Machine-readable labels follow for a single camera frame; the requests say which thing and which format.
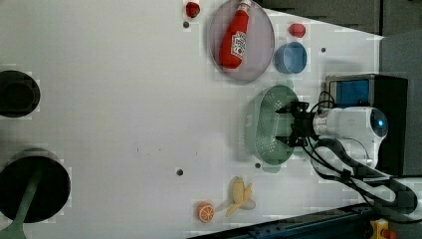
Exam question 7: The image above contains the small red toy fruit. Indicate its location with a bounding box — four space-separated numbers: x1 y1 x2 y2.
185 1 200 18

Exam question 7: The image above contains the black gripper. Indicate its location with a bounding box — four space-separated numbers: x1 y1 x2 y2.
276 102 317 147

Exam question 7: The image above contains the grey round plate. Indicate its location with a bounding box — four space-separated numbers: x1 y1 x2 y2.
208 0 275 82

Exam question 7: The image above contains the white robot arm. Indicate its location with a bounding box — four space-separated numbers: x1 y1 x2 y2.
277 102 421 224

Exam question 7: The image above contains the toy orange half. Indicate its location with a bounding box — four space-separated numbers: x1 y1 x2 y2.
197 201 214 223

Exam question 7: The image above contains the green plastic strainer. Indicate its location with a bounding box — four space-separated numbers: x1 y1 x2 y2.
245 85 298 173

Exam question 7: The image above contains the blue bowl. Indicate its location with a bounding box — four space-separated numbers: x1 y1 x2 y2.
274 42 308 74

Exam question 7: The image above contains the toy strawberry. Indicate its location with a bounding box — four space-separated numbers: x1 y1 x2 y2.
288 23 307 38

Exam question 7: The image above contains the green spatula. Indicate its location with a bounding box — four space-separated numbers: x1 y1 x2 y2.
0 169 42 239

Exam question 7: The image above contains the toy peeled banana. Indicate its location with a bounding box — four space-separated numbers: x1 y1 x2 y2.
225 176 256 217

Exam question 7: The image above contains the black toaster oven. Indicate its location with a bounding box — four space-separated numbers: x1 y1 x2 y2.
325 74 408 176

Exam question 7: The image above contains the black round container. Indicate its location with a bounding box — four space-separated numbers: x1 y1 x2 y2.
0 71 41 118

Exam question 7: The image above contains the red ketchup bottle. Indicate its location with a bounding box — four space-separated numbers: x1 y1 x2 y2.
219 0 252 69

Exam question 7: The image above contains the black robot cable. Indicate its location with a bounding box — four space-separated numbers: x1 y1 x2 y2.
300 91 422 225

